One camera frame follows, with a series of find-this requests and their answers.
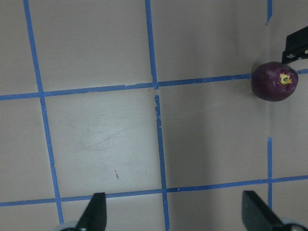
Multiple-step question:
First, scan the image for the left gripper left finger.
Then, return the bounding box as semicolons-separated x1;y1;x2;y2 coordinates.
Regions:
75;192;106;231

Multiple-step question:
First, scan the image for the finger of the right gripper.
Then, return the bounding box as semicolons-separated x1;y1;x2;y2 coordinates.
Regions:
282;26;308;64

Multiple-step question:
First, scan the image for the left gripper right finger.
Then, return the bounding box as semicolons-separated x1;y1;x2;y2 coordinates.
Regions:
242;191;284;231

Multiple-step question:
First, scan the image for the dark purple apple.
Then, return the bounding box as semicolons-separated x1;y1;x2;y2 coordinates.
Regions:
251;62;298;102

